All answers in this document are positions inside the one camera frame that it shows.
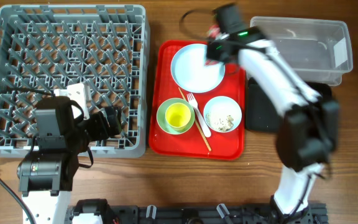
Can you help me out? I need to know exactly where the clear plastic waste bin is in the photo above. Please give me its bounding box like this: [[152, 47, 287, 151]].
[[250, 16, 353, 86]]

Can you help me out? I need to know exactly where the yellow plastic cup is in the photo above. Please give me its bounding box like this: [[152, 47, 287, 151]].
[[165, 103, 191, 131]]

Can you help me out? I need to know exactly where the red plastic serving tray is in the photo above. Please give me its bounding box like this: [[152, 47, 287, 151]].
[[149, 40, 246, 160]]

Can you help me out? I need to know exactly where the grey plastic dishwasher rack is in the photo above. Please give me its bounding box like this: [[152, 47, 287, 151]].
[[0, 4, 150, 158]]

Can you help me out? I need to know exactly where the wooden chopstick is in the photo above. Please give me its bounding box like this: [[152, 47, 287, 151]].
[[178, 87, 212, 154]]

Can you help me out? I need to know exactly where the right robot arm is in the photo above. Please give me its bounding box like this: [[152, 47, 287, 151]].
[[206, 3, 339, 223]]

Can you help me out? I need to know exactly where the red snack wrapper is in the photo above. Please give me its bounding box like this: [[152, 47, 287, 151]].
[[208, 24, 221, 39]]

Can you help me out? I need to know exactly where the black rectangular tray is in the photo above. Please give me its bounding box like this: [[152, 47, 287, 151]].
[[245, 78, 338, 139]]

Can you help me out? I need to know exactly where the food scraps rice pile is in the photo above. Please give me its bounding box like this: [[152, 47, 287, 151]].
[[206, 111, 234, 132]]

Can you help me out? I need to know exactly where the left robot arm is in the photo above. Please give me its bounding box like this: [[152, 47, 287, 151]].
[[17, 96, 122, 223]]

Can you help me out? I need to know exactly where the green ceramic bowl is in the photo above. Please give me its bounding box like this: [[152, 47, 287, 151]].
[[157, 98, 195, 135]]

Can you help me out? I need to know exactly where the large white round plate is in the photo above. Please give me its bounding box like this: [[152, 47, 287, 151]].
[[171, 44, 225, 93]]

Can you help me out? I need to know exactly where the light blue bowl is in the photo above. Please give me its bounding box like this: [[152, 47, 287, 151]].
[[203, 96, 242, 133]]

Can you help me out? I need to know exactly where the white plastic fork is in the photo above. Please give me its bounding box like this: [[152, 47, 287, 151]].
[[186, 93, 211, 138]]

